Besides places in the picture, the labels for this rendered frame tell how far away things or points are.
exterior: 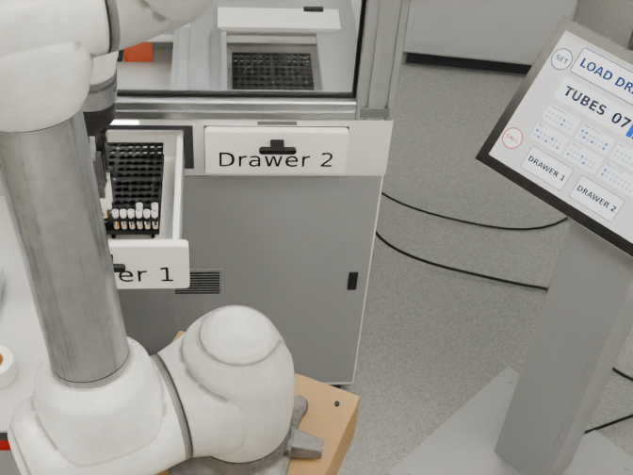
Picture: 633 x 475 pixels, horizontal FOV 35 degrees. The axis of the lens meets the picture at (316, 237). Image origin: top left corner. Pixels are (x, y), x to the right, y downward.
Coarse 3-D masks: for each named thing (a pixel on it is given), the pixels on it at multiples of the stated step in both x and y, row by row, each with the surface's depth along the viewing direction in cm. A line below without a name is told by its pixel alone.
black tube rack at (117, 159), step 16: (112, 144) 197; (128, 144) 197; (144, 144) 197; (160, 144) 198; (112, 160) 193; (128, 160) 193; (144, 160) 193; (160, 160) 194; (112, 176) 190; (128, 176) 194; (144, 176) 194; (160, 176) 190; (112, 192) 186; (128, 192) 187; (144, 192) 187; (160, 192) 191; (112, 208) 183; (128, 208) 184; (144, 208) 184; (160, 208) 188; (112, 224) 184; (128, 224) 185; (144, 224) 185
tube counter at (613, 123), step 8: (616, 112) 178; (624, 112) 177; (632, 112) 176; (616, 120) 178; (624, 120) 177; (632, 120) 176; (616, 128) 177; (624, 128) 177; (632, 128) 176; (624, 136) 177; (632, 136) 176
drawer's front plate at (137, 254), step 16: (112, 240) 173; (128, 240) 174; (144, 240) 174; (160, 240) 174; (176, 240) 174; (128, 256) 174; (144, 256) 175; (160, 256) 175; (176, 256) 175; (144, 272) 178; (160, 272) 178; (176, 272) 178
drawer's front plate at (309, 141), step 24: (216, 144) 199; (240, 144) 199; (264, 144) 200; (288, 144) 200; (312, 144) 201; (336, 144) 201; (216, 168) 203; (240, 168) 204; (264, 168) 204; (288, 168) 205; (312, 168) 205; (336, 168) 206
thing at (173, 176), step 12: (108, 132) 200; (120, 132) 200; (132, 132) 200; (144, 132) 201; (156, 132) 201; (168, 132) 201; (180, 132) 201; (168, 144) 202; (180, 144) 199; (168, 156) 205; (180, 156) 196; (168, 168) 202; (180, 168) 193; (168, 180) 199; (180, 180) 191; (168, 192) 197; (180, 192) 188; (168, 204) 194; (180, 204) 187; (168, 216) 192; (180, 216) 187; (168, 228) 190; (180, 228) 184
